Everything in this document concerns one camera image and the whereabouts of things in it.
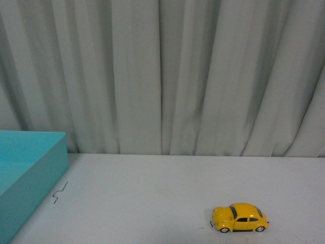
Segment yellow beetle toy car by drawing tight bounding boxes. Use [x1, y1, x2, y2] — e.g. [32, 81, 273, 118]
[210, 203, 269, 233]

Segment grey pleated curtain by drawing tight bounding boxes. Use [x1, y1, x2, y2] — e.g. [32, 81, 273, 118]
[1, 1, 324, 157]

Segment turquoise plastic storage box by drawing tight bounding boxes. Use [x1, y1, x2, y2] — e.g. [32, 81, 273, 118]
[1, 131, 69, 243]

